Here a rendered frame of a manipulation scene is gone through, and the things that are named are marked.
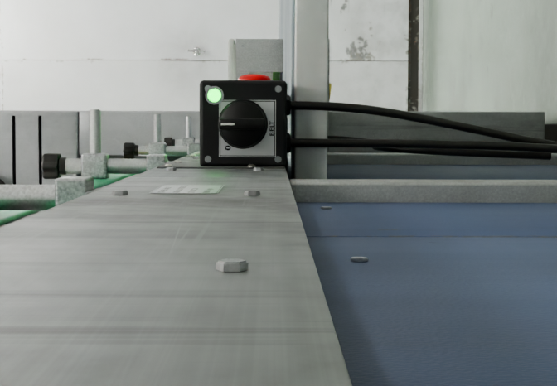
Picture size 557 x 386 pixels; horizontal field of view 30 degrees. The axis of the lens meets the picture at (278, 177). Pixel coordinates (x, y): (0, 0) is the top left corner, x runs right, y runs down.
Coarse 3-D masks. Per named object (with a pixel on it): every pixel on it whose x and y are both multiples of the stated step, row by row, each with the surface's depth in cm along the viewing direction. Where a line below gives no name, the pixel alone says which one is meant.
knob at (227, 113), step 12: (228, 108) 93; (240, 108) 92; (252, 108) 93; (228, 120) 91; (240, 120) 91; (252, 120) 91; (264, 120) 91; (228, 132) 93; (240, 132) 93; (252, 132) 93; (264, 132) 94; (240, 144) 93; (252, 144) 93
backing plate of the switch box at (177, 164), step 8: (184, 168) 93; (192, 168) 93; (200, 168) 93; (208, 168) 93; (216, 168) 93; (224, 168) 93; (232, 168) 93; (240, 168) 93; (248, 168) 93; (264, 168) 93; (272, 168) 93; (280, 168) 93
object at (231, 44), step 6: (228, 42) 174; (234, 42) 180; (228, 48) 172; (234, 48) 173; (228, 54) 172; (234, 54) 173; (228, 60) 172; (234, 60) 173; (228, 66) 172; (234, 66) 173; (228, 72) 172; (234, 72) 173; (228, 78) 172; (234, 78) 173
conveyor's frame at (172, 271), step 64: (128, 192) 61; (192, 192) 61; (256, 192) 59; (0, 256) 32; (64, 256) 32; (128, 256) 32; (192, 256) 32; (256, 256) 32; (0, 320) 22; (64, 320) 22; (128, 320) 22; (192, 320) 22; (256, 320) 22; (320, 320) 22; (0, 384) 16; (64, 384) 16; (128, 384) 16; (192, 384) 16; (256, 384) 16; (320, 384) 16
